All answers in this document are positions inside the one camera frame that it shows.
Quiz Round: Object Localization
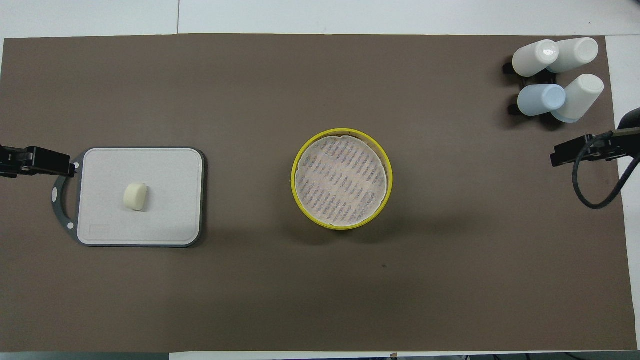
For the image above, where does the black cup rack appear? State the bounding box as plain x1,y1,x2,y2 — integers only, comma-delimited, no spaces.
502,60,561,118

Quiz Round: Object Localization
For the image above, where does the brown table mat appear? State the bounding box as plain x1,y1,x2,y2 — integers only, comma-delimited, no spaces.
0,33,638,353

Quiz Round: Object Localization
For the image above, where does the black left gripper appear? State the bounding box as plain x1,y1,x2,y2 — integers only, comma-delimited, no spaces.
0,145,77,178

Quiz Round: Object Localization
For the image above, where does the light blue plastic cup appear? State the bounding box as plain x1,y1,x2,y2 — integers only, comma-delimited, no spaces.
517,84,567,117

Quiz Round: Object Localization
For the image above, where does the white perforated steamer liner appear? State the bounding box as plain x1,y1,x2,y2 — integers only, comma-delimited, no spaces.
295,136,389,225

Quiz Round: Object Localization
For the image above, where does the white steamed bun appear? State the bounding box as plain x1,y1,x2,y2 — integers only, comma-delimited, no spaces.
123,182,149,212

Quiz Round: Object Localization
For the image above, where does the white cutting board grey rim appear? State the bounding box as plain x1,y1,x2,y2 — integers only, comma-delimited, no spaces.
51,146,206,248

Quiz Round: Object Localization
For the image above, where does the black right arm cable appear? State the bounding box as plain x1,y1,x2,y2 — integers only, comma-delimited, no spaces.
572,132,640,210

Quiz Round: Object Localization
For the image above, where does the white plastic cup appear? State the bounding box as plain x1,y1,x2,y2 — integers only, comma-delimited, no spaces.
551,74,605,123
512,39,560,78
547,37,599,74

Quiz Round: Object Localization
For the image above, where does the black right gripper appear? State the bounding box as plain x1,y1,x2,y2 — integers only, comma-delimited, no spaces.
551,131,632,169

